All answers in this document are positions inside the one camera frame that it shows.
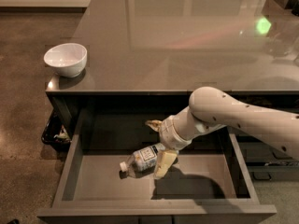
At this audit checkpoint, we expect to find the grey counter cabinet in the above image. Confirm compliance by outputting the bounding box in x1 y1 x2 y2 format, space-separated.
45 0 299 138

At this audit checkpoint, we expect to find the open grey top drawer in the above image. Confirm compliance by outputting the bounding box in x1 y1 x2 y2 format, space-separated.
37 110 277 224

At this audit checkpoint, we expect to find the dark lower drawer unit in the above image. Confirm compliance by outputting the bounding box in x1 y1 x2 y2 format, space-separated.
233 130 299 181

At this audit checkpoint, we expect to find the black bin with trash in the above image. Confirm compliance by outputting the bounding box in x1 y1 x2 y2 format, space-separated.
41 111 71 152

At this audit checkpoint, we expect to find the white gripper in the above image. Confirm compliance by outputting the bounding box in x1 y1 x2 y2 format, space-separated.
145 116 192 179

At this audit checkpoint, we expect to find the white ceramic bowl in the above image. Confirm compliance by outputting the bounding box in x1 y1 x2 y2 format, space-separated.
44 43 88 77

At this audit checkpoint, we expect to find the clear plastic water bottle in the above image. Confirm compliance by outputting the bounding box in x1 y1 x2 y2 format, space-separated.
120 143 165 178

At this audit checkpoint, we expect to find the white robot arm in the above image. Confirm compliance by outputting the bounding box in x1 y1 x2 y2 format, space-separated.
147 87 299 179

